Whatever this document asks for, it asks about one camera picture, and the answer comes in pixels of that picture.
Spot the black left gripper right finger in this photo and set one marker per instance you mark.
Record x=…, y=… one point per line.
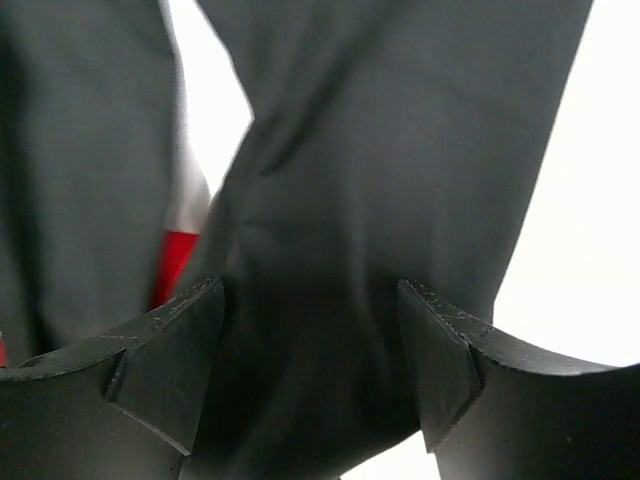
x=493, y=407

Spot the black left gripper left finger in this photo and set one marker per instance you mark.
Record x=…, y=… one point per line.
x=124, y=404

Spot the black trousers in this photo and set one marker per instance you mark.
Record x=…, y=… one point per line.
x=390, y=140

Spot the red jacket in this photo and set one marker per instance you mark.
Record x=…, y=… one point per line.
x=175, y=265

